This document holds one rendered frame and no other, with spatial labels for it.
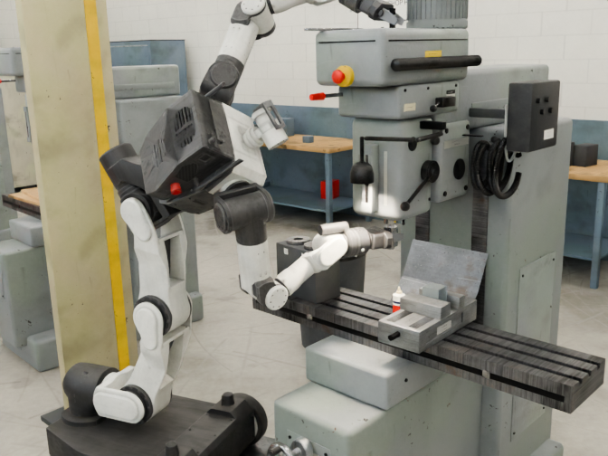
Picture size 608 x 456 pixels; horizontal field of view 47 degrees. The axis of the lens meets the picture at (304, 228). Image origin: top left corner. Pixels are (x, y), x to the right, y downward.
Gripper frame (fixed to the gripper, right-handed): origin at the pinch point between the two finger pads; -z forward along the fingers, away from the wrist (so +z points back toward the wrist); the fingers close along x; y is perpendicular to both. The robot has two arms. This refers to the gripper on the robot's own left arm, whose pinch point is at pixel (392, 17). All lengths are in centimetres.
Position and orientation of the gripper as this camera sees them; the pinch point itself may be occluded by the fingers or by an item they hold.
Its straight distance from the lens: 224.1
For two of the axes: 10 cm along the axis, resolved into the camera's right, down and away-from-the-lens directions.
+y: 4.2, -7.9, -4.6
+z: -7.6, -5.7, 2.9
